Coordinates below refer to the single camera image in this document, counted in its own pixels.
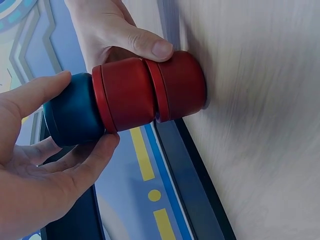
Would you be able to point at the person's right hand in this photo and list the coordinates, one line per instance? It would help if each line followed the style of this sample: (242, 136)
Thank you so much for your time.
(105, 30)

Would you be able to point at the person's left hand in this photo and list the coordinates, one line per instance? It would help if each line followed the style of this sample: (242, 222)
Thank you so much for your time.
(32, 185)

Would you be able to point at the red round tin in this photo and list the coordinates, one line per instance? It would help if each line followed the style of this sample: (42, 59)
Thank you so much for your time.
(185, 85)
(127, 95)

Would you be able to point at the blue round tin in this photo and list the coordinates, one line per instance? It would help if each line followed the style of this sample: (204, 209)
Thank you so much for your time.
(75, 112)

